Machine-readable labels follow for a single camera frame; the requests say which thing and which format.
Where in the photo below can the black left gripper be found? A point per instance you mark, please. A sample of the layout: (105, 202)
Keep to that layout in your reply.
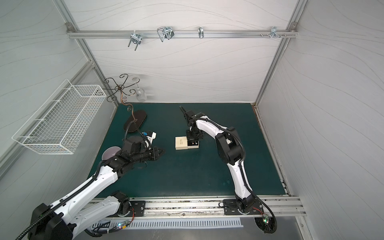
(153, 153)

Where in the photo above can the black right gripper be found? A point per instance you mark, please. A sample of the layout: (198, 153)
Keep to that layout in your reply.
(193, 137)

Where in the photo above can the small cream box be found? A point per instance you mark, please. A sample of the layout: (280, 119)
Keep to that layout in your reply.
(182, 143)

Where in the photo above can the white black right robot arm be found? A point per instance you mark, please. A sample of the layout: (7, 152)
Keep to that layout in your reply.
(232, 152)

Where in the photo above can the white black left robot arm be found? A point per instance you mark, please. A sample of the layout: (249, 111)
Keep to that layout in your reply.
(65, 218)

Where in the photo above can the black metal jewelry stand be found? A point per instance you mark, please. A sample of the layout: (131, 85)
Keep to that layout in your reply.
(137, 117)

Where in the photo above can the purple plate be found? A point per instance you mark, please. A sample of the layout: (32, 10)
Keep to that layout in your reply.
(110, 152)

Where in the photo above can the green table mat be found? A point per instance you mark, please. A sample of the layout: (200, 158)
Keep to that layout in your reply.
(198, 172)

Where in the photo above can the clear glass cup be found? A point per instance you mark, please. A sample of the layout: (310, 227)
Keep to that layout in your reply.
(140, 92)

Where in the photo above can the metal clamp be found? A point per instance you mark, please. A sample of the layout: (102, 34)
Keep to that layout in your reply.
(135, 40)
(165, 33)
(273, 34)
(201, 32)

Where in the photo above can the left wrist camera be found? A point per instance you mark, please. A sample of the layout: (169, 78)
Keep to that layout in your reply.
(149, 135)

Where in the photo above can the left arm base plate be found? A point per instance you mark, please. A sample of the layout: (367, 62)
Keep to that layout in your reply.
(131, 208)

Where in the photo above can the white vented cable duct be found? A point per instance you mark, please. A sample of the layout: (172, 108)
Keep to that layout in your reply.
(153, 224)

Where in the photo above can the white wire basket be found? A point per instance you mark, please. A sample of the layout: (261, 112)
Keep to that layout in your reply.
(58, 126)

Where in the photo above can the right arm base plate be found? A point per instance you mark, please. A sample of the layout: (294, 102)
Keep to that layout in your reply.
(231, 208)

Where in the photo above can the aluminium front rail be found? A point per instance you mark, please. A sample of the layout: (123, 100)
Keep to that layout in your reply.
(209, 207)

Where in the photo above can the aluminium crossbar rail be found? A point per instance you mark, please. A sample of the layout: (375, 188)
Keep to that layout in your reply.
(179, 34)

